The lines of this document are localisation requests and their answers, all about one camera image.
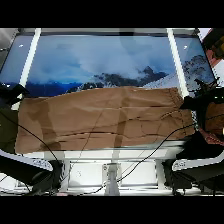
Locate brown pants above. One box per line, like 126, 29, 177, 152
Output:
14, 85, 197, 155

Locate heap of clothes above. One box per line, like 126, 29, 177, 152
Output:
201, 28, 224, 63

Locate brown garment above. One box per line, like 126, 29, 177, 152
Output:
203, 100, 224, 146

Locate black cable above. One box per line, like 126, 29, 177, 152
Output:
116, 122, 199, 184
0, 110, 68, 193

